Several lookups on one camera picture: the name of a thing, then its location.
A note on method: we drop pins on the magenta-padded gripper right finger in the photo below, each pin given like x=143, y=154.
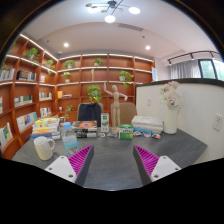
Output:
x=161, y=168

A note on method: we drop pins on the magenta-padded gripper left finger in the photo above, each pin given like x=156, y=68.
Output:
x=65, y=168

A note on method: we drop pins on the clear blue-capped water bottle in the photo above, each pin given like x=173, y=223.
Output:
x=70, y=141

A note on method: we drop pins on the white mug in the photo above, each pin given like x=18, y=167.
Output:
x=42, y=149

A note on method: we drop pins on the small colourful badge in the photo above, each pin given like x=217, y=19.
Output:
x=147, y=135
x=101, y=135
x=112, y=135
x=137, y=133

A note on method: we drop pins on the colourful book stack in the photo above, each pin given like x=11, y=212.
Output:
x=46, y=128

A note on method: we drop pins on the dark book stack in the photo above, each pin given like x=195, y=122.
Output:
x=85, y=128

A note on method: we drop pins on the white book stack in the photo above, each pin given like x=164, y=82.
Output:
x=146, y=122

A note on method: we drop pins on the green white tissue box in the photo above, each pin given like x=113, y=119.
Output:
x=126, y=132

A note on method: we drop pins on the green white drink carton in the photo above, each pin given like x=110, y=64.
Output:
x=105, y=122

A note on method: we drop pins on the dark chair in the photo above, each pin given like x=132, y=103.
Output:
x=89, y=112

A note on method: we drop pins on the beige chair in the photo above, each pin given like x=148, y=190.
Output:
x=130, y=112

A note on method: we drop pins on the wooden artist mannequin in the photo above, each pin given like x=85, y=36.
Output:
x=115, y=106

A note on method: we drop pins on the grey curtain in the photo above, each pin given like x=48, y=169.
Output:
x=185, y=69

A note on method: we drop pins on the wooden shelf unit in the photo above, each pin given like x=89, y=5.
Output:
x=106, y=75

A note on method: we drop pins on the window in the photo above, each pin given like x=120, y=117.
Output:
x=211, y=69

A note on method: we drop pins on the recessed ceiling light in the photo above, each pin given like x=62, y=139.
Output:
x=66, y=44
x=147, y=47

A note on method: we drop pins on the ceiling air vent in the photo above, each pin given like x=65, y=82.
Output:
x=130, y=27

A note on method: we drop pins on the branched ceiling lamp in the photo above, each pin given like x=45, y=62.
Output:
x=110, y=18

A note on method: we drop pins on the white wall switch plate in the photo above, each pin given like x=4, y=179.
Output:
x=149, y=102

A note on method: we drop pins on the white wall socket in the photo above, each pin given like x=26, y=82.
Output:
x=218, y=122

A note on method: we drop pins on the black track light rail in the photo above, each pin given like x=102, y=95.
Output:
x=195, y=54

